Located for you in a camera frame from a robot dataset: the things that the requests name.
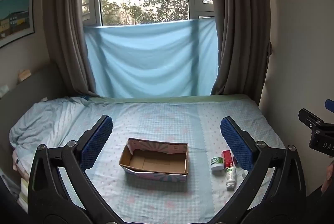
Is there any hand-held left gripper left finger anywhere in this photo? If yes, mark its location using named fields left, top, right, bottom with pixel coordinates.
left=28, top=115, right=123, bottom=224

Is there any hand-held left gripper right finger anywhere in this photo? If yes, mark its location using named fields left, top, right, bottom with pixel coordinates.
left=215, top=116, right=306, bottom=217

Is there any small red box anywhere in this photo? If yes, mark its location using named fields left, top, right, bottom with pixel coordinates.
left=221, top=150, right=235, bottom=168

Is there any white jar green label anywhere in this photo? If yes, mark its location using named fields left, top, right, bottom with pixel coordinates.
left=210, top=157, right=225, bottom=176

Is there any white bottle green label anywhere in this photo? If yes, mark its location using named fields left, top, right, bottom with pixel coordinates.
left=225, top=167, right=237, bottom=191

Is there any cardboard box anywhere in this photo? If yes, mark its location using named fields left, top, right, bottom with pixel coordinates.
left=119, top=138, right=189, bottom=182

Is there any person's right hand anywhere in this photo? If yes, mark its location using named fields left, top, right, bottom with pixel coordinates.
left=321, top=161, right=334, bottom=192

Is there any light blue crumpled quilt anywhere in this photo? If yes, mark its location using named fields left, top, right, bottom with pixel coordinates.
left=9, top=97, right=90, bottom=153

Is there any checked floral bed sheet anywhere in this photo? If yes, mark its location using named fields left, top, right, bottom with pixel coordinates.
left=10, top=95, right=286, bottom=224

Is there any green mattress pad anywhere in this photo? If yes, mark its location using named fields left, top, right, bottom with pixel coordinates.
left=87, top=94, right=247, bottom=105

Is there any grey bed headboard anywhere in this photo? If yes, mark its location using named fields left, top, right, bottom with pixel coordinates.
left=0, top=64, right=66, bottom=154

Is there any pale folded bedding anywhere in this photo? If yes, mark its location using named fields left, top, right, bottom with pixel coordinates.
left=11, top=150, right=32, bottom=213

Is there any light blue hanging cloth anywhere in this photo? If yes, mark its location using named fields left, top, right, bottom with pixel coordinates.
left=83, top=19, right=220, bottom=99

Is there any beige tissue pack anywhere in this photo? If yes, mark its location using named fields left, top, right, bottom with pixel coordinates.
left=17, top=69, right=32, bottom=84

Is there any brown right curtain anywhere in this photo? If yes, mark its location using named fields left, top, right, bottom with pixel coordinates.
left=208, top=0, right=271, bottom=96

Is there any brown curtain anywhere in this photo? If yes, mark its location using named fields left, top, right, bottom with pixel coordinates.
left=42, top=0, right=101, bottom=98
left=208, top=0, right=271, bottom=96

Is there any brown left curtain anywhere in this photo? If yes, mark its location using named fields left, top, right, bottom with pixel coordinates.
left=42, top=0, right=101, bottom=98

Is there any framed wall poster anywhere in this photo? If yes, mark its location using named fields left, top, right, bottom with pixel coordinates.
left=0, top=0, right=35, bottom=48

